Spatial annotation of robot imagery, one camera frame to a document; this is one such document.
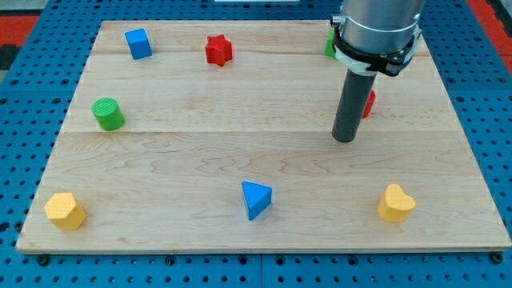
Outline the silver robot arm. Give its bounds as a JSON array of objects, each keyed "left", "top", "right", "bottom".
[{"left": 338, "top": 0, "right": 425, "bottom": 54}]

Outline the green block behind arm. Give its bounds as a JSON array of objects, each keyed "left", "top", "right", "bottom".
[{"left": 324, "top": 28, "right": 335, "bottom": 58}]

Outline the red circle block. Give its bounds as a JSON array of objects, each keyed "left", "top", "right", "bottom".
[{"left": 362, "top": 90, "right": 377, "bottom": 118}]

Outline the blue triangle block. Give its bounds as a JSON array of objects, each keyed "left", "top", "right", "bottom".
[{"left": 242, "top": 181, "right": 273, "bottom": 221}]

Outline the light wooden board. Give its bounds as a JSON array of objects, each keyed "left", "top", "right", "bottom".
[{"left": 16, "top": 21, "right": 511, "bottom": 254}]

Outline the red star block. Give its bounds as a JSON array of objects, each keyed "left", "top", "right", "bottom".
[{"left": 205, "top": 34, "right": 233, "bottom": 66}]

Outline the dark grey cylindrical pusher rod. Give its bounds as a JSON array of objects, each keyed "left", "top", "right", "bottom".
[{"left": 332, "top": 70, "right": 376, "bottom": 142}]

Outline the green cylinder block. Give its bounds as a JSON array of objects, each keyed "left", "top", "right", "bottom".
[{"left": 91, "top": 98, "right": 125, "bottom": 131}]

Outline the yellow heart block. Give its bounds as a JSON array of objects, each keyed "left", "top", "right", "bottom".
[{"left": 377, "top": 184, "right": 416, "bottom": 222}]

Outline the blue cube block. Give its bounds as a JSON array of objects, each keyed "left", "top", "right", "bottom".
[{"left": 125, "top": 28, "right": 153, "bottom": 60}]

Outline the yellow hexagon block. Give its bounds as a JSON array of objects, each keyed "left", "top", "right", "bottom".
[{"left": 44, "top": 192, "right": 87, "bottom": 231}]

